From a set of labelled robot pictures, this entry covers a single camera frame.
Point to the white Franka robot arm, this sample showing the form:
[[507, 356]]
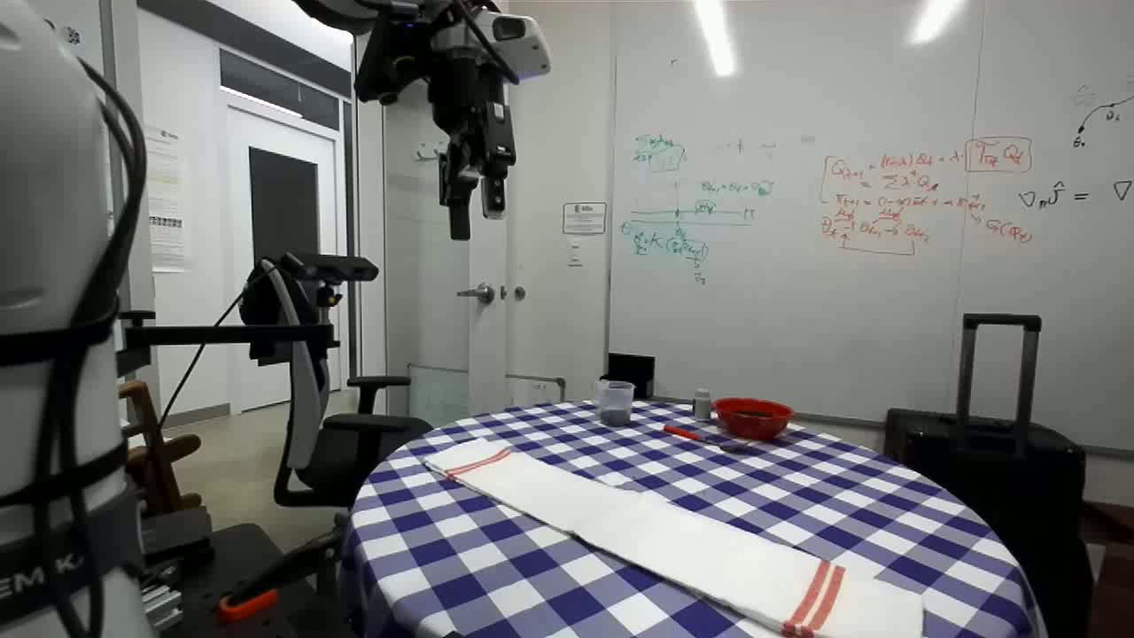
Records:
[[54, 234]]

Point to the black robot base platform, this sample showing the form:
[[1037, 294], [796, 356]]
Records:
[[224, 569]]

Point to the white paper sign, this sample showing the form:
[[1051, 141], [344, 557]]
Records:
[[582, 219]]

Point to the black office chair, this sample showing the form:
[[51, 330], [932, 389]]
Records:
[[357, 457]]

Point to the clear plastic cup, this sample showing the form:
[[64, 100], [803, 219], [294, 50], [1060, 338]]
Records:
[[615, 405]]

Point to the whiteboard with writing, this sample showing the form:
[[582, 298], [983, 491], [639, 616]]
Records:
[[827, 297]]

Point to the black horizontal mounting bar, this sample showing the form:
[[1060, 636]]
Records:
[[213, 336]]

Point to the black wheeled suitcase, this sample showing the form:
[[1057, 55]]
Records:
[[995, 473]]

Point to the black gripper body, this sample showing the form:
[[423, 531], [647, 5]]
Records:
[[472, 110]]

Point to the white door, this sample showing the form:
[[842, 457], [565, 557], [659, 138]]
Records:
[[418, 307]]

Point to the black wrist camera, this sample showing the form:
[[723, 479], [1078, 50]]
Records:
[[390, 58]]

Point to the brown wooden stand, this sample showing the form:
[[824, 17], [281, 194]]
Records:
[[153, 457]]

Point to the small white capped bottle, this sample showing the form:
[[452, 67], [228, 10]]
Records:
[[702, 410]]

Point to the white towel with red stripes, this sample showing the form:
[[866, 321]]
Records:
[[659, 533]]

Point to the small black box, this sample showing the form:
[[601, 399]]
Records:
[[639, 375]]

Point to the red bowl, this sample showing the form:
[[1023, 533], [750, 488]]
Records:
[[752, 416]]

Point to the red pen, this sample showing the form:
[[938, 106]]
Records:
[[683, 435]]

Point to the blue white checkered tablecloth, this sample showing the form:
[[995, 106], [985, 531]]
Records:
[[497, 569]]

